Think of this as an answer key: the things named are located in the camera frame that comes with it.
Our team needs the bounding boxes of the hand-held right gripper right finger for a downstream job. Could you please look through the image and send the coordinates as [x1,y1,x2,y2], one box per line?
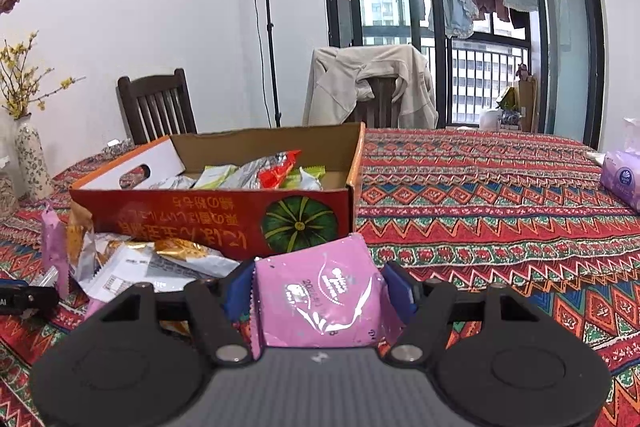
[383,262,553,368]

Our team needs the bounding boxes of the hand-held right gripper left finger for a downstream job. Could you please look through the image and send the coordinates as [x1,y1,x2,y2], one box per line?
[85,259,257,366]

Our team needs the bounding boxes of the pink white-print snack packet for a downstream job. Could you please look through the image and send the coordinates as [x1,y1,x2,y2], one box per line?
[252,233,404,358]

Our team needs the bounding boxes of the red cardboard box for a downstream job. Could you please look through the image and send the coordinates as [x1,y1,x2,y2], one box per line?
[69,123,366,264]

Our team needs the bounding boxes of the white printed snack packet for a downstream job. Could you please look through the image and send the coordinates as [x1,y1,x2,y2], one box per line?
[82,252,242,304]

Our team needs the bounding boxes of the large purple snack packet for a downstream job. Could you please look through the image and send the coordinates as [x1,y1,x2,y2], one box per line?
[42,202,71,301]

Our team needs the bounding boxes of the orange cracker packet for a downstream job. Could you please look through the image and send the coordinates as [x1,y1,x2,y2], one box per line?
[67,202,97,281]

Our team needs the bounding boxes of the crumpled white snack packet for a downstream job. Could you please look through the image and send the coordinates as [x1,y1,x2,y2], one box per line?
[75,232,132,289]

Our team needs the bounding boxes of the clear plastic container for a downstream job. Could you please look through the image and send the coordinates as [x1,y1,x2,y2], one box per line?
[0,154,21,222]

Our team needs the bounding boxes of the green white snack packet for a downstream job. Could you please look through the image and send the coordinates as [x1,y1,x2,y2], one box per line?
[192,164,239,189]

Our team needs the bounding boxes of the silver snack packet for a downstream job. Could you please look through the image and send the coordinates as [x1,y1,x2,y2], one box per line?
[220,157,281,190]
[150,174,196,190]

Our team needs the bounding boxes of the floral ceramic vase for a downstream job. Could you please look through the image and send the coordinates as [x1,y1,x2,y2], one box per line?
[14,114,54,200]

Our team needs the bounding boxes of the small floral box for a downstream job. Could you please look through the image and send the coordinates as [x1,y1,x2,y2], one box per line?
[102,139,136,156]

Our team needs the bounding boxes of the dark wooden chair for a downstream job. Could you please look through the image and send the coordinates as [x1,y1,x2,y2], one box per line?
[357,77,402,128]
[117,68,199,146]

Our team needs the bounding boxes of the white pot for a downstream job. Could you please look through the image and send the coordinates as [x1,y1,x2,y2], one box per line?
[479,108,504,130]

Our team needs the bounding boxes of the yellow flower branches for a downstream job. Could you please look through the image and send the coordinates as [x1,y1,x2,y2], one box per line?
[0,32,87,120]

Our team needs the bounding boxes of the beige jacket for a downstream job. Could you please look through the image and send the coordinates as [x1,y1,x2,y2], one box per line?
[302,44,439,128]

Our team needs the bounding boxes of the green yellow box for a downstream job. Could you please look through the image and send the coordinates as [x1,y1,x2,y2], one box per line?
[497,87,521,113]

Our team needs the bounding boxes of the wooden balcony cabinet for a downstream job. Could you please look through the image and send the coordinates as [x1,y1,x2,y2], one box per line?
[517,77,539,133]

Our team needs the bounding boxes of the balcony railing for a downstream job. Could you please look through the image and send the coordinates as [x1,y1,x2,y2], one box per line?
[362,32,531,126]

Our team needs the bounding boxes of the purple tissue pack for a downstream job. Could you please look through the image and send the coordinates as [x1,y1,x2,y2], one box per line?
[600,118,640,213]

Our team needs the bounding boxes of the black floor lamp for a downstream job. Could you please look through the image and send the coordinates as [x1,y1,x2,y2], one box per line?
[244,0,284,128]

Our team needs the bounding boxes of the black sliding glass door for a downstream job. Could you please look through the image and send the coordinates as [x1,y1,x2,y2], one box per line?
[318,0,606,150]

